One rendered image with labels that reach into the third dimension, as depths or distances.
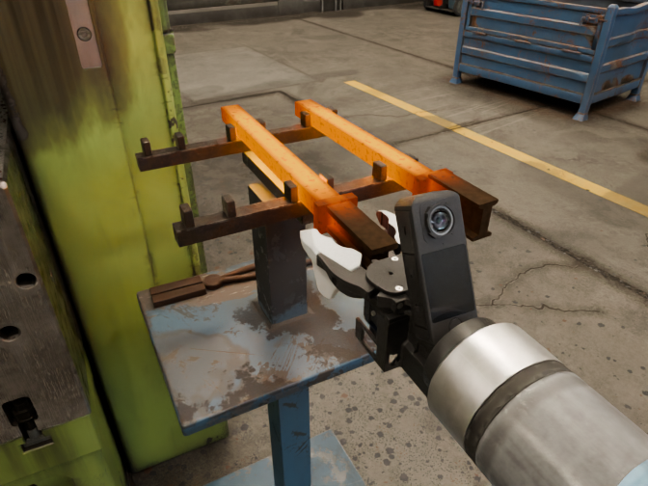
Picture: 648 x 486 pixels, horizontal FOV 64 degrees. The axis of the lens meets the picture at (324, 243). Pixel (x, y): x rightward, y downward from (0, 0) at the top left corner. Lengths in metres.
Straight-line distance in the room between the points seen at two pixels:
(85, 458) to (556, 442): 0.92
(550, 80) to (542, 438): 3.82
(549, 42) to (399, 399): 3.01
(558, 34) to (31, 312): 3.68
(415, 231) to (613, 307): 1.79
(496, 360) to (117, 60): 0.76
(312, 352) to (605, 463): 0.49
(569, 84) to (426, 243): 3.67
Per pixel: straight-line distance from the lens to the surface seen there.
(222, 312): 0.83
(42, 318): 0.88
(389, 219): 0.52
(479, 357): 0.36
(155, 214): 1.04
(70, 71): 0.93
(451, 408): 0.37
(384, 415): 1.55
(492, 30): 4.33
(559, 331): 1.95
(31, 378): 0.95
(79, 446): 1.08
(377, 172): 0.64
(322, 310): 0.82
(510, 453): 0.34
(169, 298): 0.86
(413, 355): 0.44
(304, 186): 0.57
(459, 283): 0.40
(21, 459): 1.09
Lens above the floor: 1.20
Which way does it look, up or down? 33 degrees down
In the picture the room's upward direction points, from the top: straight up
